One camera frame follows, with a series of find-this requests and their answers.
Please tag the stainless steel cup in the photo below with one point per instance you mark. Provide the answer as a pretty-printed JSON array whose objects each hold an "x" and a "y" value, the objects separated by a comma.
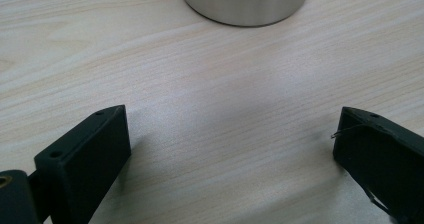
[{"x": 245, "y": 2}]

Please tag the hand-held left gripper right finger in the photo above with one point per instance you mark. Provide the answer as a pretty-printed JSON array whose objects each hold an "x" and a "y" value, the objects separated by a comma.
[{"x": 380, "y": 154}]

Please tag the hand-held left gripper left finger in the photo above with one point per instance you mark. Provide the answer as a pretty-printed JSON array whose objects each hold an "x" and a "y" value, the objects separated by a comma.
[{"x": 83, "y": 164}]

